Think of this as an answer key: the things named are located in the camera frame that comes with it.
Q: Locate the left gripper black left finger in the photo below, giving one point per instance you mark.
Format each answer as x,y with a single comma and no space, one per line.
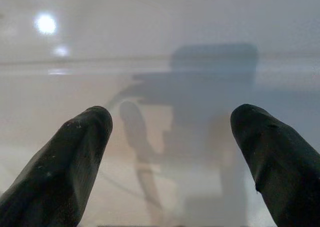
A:
55,177

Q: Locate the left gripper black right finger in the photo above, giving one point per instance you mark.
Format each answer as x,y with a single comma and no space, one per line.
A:
285,174

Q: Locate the white fridge door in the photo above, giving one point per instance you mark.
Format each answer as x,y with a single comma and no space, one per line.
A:
225,24

